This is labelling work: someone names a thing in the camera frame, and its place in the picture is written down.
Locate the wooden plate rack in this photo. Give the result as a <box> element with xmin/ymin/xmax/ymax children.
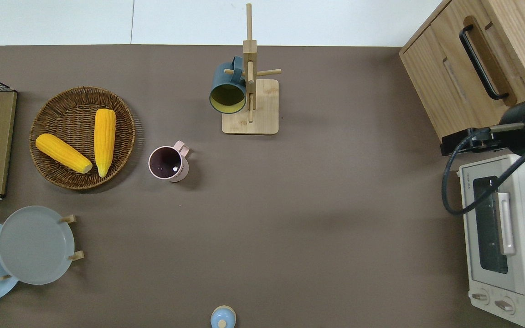
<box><xmin>0</xmin><ymin>214</ymin><xmax>85</xmax><ymax>281</ymax></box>

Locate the wooden mug rack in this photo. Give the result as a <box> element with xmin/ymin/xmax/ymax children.
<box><xmin>221</xmin><ymin>3</ymin><xmax>283</xmax><ymax>135</ymax></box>

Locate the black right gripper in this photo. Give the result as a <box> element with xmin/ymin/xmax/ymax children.
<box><xmin>441</xmin><ymin>100</ymin><xmax>525</xmax><ymax>157</ymax></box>

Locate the brown table mat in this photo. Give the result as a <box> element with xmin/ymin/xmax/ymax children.
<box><xmin>0</xmin><ymin>44</ymin><xmax>521</xmax><ymax>328</ymax></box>

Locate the dark teal mug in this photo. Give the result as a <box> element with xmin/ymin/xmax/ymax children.
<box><xmin>209</xmin><ymin>55</ymin><xmax>248</xmax><ymax>115</ymax></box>

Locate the pink mug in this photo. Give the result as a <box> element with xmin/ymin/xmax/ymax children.
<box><xmin>148</xmin><ymin>140</ymin><xmax>190</xmax><ymax>183</ymax></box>

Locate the white toaster oven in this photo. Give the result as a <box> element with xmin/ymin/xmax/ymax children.
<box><xmin>458</xmin><ymin>154</ymin><xmax>525</xmax><ymax>328</ymax></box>

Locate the brown wicker basket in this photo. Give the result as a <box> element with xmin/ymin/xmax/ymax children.
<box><xmin>29</xmin><ymin>86</ymin><xmax>136</xmax><ymax>191</ymax></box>

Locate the yellow corn cob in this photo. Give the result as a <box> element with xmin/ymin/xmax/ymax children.
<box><xmin>35</xmin><ymin>133</ymin><xmax>94</xmax><ymax>174</ymax></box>
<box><xmin>93</xmin><ymin>108</ymin><xmax>117</xmax><ymax>179</ymax></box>

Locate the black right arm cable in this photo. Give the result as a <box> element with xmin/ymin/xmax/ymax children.
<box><xmin>441</xmin><ymin>122</ymin><xmax>525</xmax><ymax>252</ymax></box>

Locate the small blue bell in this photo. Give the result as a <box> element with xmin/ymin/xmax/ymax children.
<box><xmin>210</xmin><ymin>305</ymin><xmax>237</xmax><ymax>328</ymax></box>

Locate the wooden cabinet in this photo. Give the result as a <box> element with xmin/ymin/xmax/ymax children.
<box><xmin>399</xmin><ymin>0</ymin><xmax>525</xmax><ymax>143</ymax></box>

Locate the black cabinet handle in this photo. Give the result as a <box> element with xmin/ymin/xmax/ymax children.
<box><xmin>459</xmin><ymin>24</ymin><xmax>510</xmax><ymax>101</ymax></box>

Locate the grey plate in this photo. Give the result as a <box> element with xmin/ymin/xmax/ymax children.
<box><xmin>0</xmin><ymin>205</ymin><xmax>76</xmax><ymax>286</ymax></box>

